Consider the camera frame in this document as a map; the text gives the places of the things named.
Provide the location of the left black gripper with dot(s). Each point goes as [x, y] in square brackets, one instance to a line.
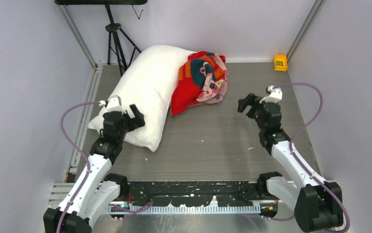
[138, 116]

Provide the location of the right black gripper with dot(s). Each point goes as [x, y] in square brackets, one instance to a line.
[250, 100]

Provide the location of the white pillow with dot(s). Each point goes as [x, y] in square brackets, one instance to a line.
[149, 83]

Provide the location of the pink printed pillowcase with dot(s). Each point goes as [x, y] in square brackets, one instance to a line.
[202, 79]

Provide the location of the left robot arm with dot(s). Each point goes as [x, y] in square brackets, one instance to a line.
[95, 189]

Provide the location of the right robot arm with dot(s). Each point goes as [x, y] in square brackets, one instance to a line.
[315, 202]

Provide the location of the yellow green toy block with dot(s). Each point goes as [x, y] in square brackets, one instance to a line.
[280, 62]

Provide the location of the black tripod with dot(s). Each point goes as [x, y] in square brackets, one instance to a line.
[114, 43]

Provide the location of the black overhead bar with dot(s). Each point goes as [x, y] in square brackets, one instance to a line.
[101, 2]

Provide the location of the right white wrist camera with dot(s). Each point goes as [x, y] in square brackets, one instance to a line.
[274, 95]

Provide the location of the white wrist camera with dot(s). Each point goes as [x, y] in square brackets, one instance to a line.
[112, 104]
[274, 95]

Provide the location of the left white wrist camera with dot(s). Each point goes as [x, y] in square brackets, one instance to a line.
[112, 104]

